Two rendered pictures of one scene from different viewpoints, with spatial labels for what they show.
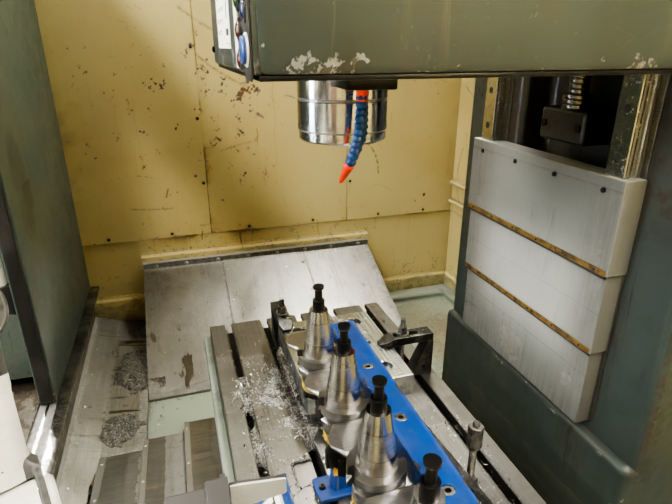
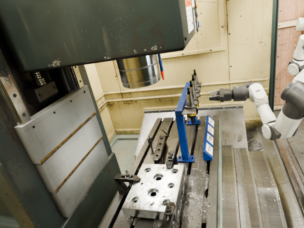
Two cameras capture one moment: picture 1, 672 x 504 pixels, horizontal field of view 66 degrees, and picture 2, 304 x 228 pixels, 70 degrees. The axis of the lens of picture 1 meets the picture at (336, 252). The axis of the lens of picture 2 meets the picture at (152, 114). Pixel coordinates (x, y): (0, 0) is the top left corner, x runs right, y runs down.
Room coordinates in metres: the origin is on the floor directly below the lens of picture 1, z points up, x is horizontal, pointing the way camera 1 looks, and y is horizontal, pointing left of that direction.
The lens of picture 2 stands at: (1.60, 0.52, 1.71)
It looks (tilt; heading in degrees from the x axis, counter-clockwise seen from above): 24 degrees down; 218
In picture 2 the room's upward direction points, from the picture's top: 12 degrees counter-clockwise
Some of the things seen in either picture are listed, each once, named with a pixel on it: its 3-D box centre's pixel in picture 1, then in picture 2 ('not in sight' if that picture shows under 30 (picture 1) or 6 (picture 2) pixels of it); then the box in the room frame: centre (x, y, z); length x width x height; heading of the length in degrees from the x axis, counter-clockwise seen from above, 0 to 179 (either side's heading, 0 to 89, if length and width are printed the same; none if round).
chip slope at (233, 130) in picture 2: not in sight; (186, 141); (0.33, -0.20, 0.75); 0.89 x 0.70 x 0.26; 107
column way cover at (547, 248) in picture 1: (527, 267); (75, 146); (1.08, -0.44, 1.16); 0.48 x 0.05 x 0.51; 17
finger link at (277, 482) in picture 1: (257, 486); (214, 98); (0.43, 0.09, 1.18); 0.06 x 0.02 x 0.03; 107
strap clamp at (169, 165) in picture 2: not in sight; (171, 163); (0.83, -0.02, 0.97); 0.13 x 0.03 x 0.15; 17
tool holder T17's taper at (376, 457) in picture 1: (377, 435); (193, 85); (0.42, -0.04, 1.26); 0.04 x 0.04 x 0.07
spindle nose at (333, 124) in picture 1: (342, 104); (139, 67); (0.95, -0.01, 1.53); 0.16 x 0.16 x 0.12
